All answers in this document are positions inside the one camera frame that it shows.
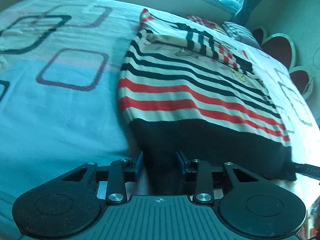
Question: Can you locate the striped cream knit sweater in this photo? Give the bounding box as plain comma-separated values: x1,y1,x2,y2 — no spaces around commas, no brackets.
118,9,296,194

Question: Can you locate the heart shaped red headboard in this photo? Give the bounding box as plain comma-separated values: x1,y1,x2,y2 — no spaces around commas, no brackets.
252,27,314,100

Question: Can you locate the white patterned bed sheet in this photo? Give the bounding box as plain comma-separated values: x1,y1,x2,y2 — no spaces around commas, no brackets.
1,0,319,239

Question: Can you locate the striped pillow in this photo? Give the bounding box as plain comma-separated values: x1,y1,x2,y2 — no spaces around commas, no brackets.
222,21,261,50

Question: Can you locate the folded cloth on windowsill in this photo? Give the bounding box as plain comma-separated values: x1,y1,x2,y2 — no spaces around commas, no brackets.
218,0,240,11

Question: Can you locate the red folded blanket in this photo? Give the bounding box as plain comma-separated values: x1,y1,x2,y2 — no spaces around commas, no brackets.
187,15,225,33

